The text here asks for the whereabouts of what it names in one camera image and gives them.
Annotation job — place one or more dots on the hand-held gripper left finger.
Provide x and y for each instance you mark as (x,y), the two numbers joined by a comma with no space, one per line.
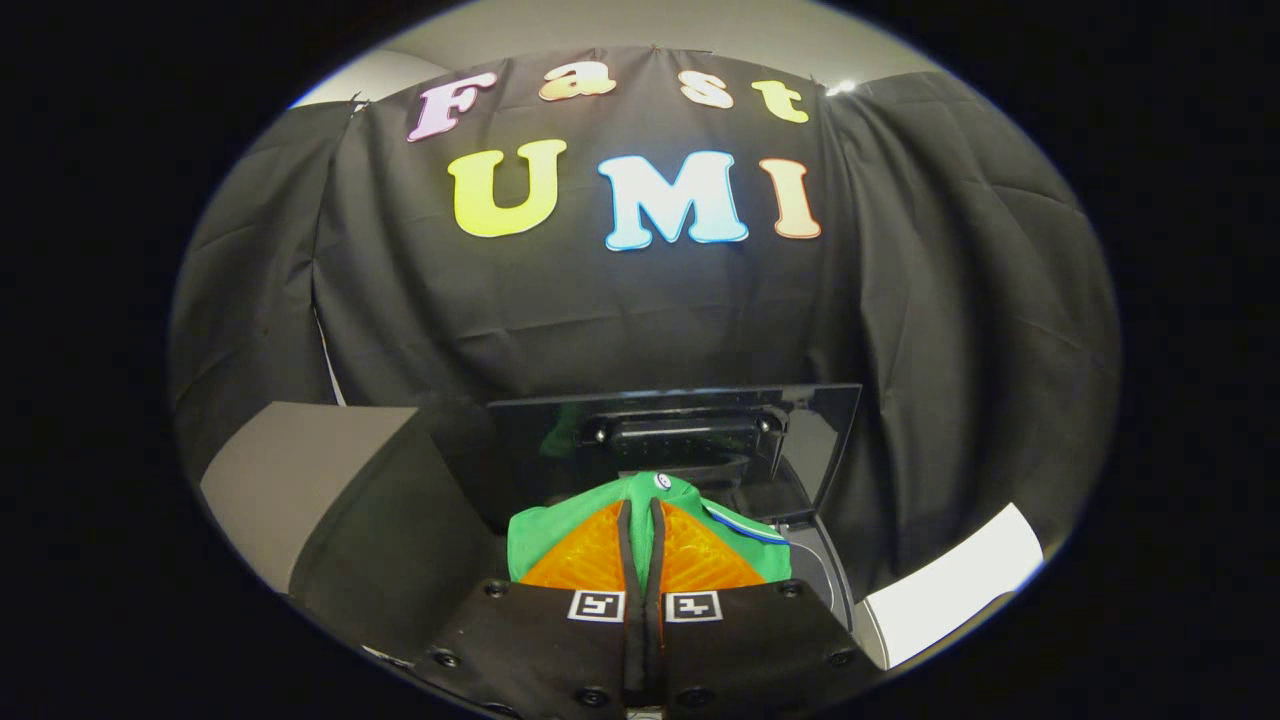
(540,640)

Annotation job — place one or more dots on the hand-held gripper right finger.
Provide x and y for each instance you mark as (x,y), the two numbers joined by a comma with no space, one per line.
(750,640)

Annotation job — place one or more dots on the green polo shirt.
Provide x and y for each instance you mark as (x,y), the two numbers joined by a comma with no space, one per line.
(545,530)

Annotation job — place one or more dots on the dark washing machine lid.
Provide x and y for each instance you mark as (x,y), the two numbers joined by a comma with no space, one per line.
(810,440)

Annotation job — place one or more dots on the grey cabinet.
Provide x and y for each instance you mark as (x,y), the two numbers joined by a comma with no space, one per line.
(300,470)

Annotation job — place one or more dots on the black backdrop cloth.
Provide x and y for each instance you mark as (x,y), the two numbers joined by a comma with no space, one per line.
(600,320)

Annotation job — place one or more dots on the ceiling light panel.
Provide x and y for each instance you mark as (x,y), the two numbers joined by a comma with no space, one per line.
(841,88)

